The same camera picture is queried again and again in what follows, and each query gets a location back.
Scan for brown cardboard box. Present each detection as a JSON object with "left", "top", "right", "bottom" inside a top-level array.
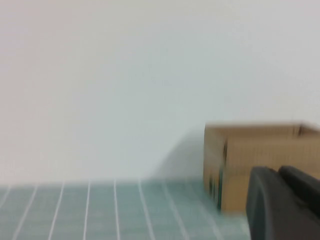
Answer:
[{"left": 203, "top": 121, "right": 320, "bottom": 214}]

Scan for green grid tablecloth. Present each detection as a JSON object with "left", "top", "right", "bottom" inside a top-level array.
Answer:
[{"left": 0, "top": 177, "right": 252, "bottom": 240}]

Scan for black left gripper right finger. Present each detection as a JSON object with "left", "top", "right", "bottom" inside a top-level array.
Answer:
[{"left": 278, "top": 165, "right": 320, "bottom": 217}]

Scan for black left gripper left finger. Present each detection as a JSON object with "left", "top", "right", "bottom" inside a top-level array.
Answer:
[{"left": 246, "top": 165, "right": 320, "bottom": 240}]

